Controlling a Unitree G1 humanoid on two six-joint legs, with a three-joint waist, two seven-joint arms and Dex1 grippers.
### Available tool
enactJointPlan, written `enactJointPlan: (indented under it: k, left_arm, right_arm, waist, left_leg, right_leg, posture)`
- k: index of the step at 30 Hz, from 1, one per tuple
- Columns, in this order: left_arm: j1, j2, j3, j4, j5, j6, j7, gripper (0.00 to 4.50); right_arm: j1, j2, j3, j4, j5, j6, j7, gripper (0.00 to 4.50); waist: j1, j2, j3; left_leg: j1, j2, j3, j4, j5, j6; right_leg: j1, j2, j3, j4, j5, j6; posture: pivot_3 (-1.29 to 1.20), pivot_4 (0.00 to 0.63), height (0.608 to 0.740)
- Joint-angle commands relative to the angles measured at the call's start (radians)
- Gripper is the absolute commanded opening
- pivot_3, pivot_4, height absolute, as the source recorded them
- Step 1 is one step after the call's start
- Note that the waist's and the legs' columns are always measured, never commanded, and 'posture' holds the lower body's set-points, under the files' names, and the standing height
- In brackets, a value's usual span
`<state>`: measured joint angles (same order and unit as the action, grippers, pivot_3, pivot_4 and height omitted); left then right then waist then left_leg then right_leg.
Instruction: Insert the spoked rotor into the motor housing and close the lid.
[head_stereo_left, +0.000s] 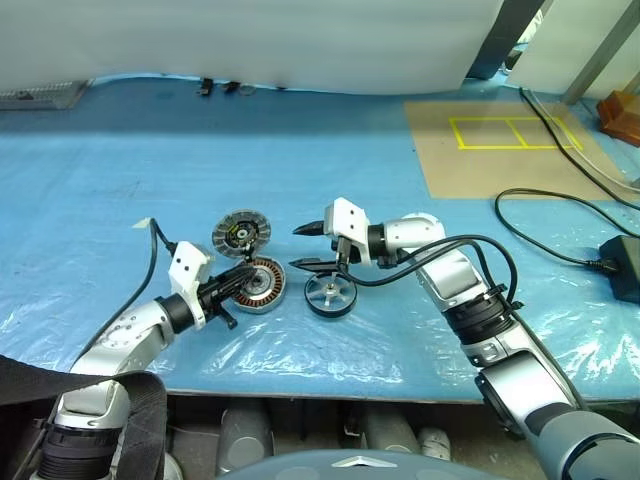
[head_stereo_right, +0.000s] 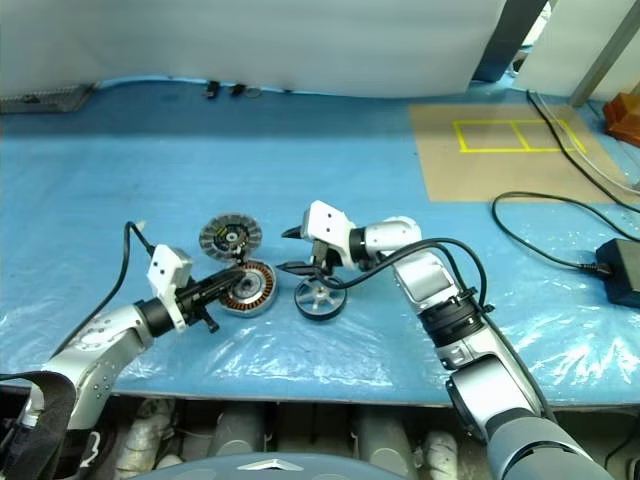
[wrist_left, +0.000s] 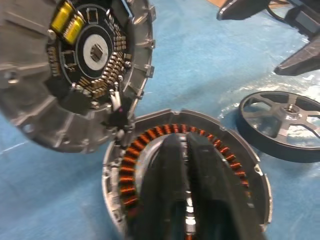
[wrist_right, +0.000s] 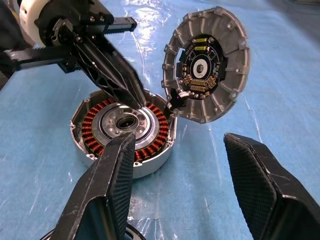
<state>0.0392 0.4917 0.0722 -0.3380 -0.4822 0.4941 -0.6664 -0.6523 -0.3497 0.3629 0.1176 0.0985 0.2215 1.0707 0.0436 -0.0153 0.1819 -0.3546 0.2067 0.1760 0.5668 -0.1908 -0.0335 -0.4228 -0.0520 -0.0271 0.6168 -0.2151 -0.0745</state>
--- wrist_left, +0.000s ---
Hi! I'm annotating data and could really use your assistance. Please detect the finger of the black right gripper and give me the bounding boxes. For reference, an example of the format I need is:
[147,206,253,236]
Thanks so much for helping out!
[273,34,320,76]
[216,0,270,21]

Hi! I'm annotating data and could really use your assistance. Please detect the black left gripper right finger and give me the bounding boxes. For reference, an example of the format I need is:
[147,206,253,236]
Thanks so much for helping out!
[186,134,267,240]

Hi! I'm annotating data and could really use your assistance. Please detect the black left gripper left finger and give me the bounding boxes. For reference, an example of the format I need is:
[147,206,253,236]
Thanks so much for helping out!
[124,132,189,240]

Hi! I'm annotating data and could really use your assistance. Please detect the grey motor housing copper windings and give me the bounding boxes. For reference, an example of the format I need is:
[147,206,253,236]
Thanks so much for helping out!
[101,108,273,240]

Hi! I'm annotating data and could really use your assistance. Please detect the black spoked rotor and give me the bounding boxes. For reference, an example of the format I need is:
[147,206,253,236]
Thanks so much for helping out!
[236,91,320,164]

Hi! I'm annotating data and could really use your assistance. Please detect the grey motor lid circuit board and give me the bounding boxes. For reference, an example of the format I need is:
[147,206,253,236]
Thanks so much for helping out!
[0,0,157,154]

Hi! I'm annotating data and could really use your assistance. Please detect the brown cardboard sheet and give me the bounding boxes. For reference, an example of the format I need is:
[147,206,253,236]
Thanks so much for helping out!
[205,0,228,9]

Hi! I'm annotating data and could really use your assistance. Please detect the blue plastic table sheet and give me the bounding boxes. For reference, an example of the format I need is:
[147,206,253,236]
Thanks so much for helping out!
[0,0,320,240]

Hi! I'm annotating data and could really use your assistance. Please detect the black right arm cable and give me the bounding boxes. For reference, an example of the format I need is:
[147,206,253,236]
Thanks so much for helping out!
[264,0,288,21]

